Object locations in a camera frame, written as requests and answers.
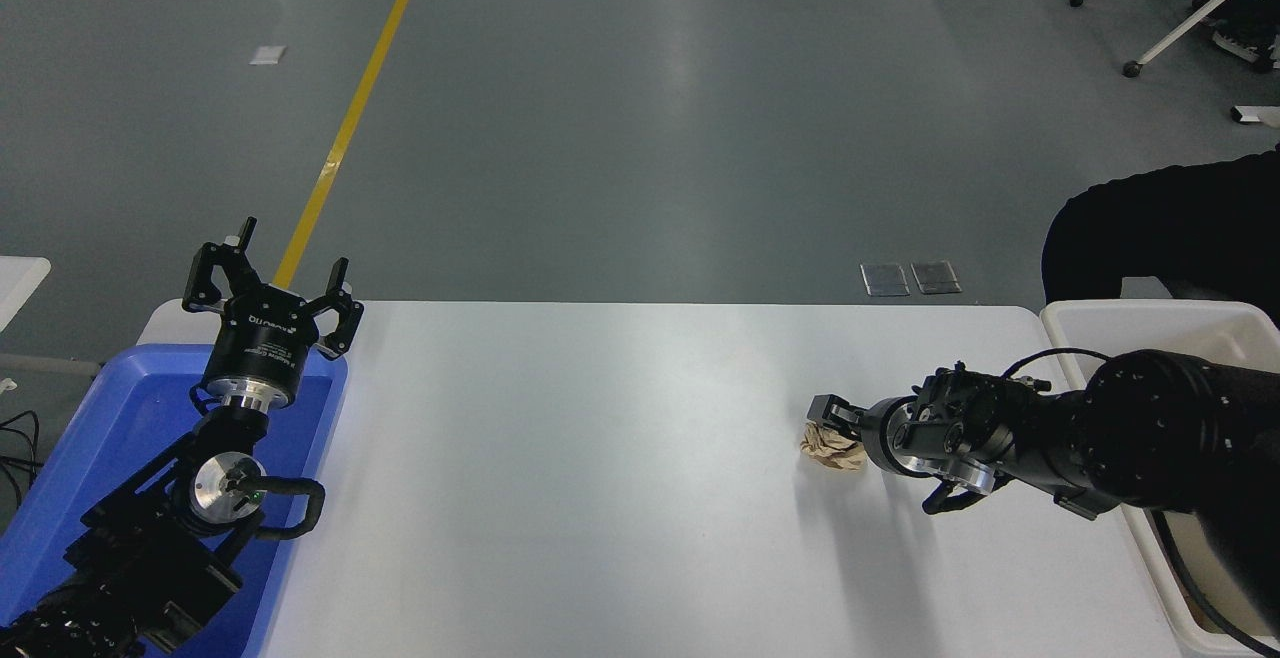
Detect tan paper ball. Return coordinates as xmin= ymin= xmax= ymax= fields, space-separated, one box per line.
xmin=800 ymin=422 xmax=867 ymax=472

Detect black floor cables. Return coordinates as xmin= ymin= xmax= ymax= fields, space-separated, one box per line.
xmin=0 ymin=410 xmax=43 ymax=499

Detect person's shoe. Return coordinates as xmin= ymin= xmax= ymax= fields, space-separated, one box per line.
xmin=1213 ymin=23 xmax=1279 ymax=74

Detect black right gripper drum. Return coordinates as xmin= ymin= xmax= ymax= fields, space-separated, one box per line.
xmin=861 ymin=397 xmax=906 ymax=475

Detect large pale plastic bin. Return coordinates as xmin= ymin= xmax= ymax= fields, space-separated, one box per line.
xmin=1040 ymin=300 xmax=1280 ymax=658

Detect white wheeled chair frame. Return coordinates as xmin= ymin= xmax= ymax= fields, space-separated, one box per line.
xmin=1068 ymin=0 xmax=1280 ymax=79

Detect blue plastic tray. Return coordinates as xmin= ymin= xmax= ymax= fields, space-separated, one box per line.
xmin=0 ymin=343 xmax=349 ymax=658

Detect silver floor plate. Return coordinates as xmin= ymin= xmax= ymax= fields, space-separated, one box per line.
xmin=911 ymin=261 xmax=962 ymax=295
xmin=861 ymin=263 xmax=911 ymax=297

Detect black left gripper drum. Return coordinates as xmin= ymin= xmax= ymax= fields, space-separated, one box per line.
xmin=203 ymin=286 xmax=320 ymax=396

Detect small white side table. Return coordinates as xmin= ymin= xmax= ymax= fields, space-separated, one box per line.
xmin=0 ymin=256 xmax=52 ymax=334

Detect person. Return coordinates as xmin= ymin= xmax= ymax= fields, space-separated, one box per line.
xmin=1042 ymin=146 xmax=1280 ymax=331

